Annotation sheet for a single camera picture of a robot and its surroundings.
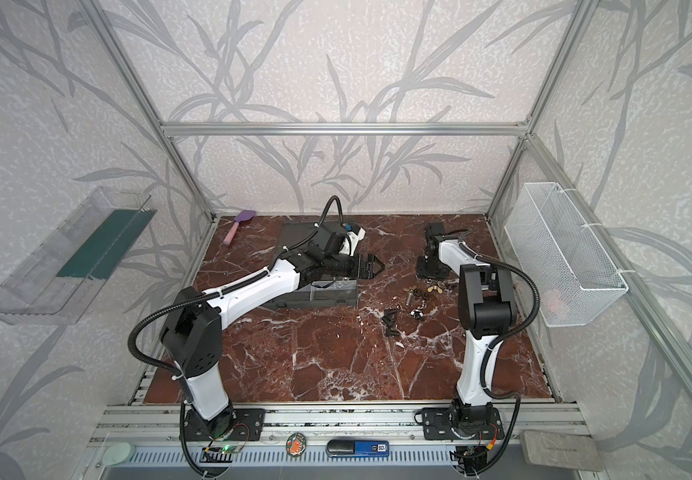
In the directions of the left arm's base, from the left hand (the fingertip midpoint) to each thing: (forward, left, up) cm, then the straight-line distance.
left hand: (378, 259), depth 83 cm
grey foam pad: (-43, -42, -15) cm, 62 cm away
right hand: (+10, -18, -17) cm, 27 cm away
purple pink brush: (+36, +54, -22) cm, 69 cm away
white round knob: (-44, +61, -18) cm, 77 cm away
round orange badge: (-42, +20, -18) cm, 50 cm away
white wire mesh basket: (-15, -38, +16) cm, 44 cm away
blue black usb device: (-43, +5, -14) cm, 45 cm away
